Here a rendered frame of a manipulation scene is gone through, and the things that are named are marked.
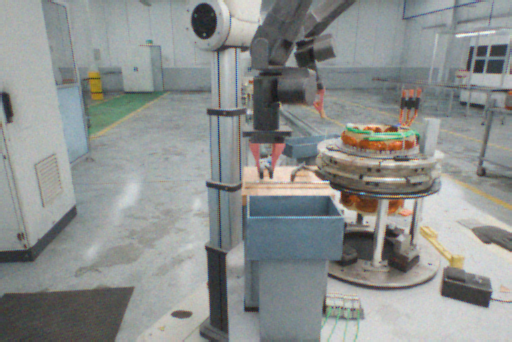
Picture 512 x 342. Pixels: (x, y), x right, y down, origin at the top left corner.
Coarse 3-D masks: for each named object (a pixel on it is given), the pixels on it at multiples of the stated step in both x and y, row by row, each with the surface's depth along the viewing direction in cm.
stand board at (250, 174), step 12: (252, 168) 86; (276, 168) 86; (288, 168) 86; (252, 180) 77; (264, 180) 77; (276, 180) 77; (288, 180) 77; (300, 180) 77; (312, 180) 77; (252, 192) 70; (264, 192) 70; (276, 192) 70; (288, 192) 70; (300, 192) 70; (312, 192) 70; (324, 192) 70
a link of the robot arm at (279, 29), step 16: (288, 0) 63; (304, 0) 63; (272, 16) 64; (288, 16) 63; (304, 16) 66; (256, 32) 66; (272, 32) 65; (288, 32) 65; (272, 48) 65; (288, 48) 69; (272, 64) 69
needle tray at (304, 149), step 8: (312, 136) 125; (320, 136) 126; (328, 136) 128; (336, 136) 128; (288, 144) 112; (296, 144) 123; (304, 144) 124; (312, 144) 113; (288, 152) 113; (296, 152) 111; (304, 152) 113; (312, 152) 114; (296, 160) 123; (304, 160) 118; (312, 160) 117
